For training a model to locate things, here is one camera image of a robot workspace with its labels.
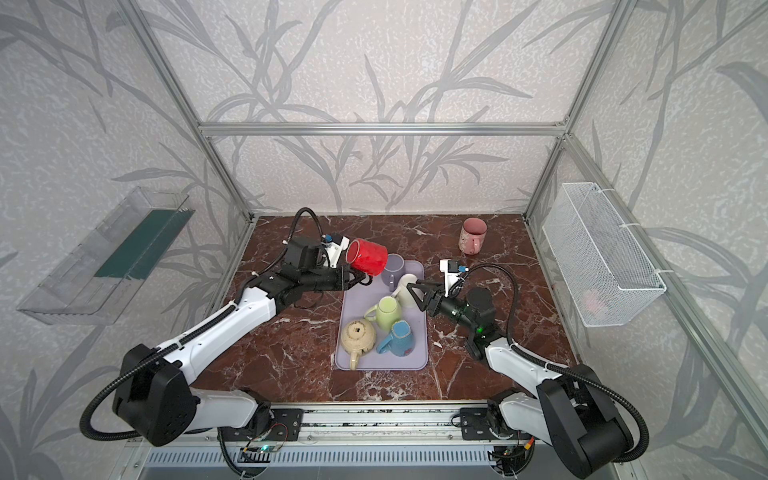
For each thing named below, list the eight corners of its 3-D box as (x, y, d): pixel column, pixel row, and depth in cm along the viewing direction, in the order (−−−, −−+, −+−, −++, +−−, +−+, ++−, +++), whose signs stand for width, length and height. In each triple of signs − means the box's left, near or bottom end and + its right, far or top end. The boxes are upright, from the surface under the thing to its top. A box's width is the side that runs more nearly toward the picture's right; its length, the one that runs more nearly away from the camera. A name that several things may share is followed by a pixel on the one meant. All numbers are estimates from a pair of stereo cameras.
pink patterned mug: (461, 264, 108) (466, 244, 99) (457, 237, 116) (462, 217, 108) (484, 264, 108) (492, 244, 99) (479, 237, 116) (485, 217, 108)
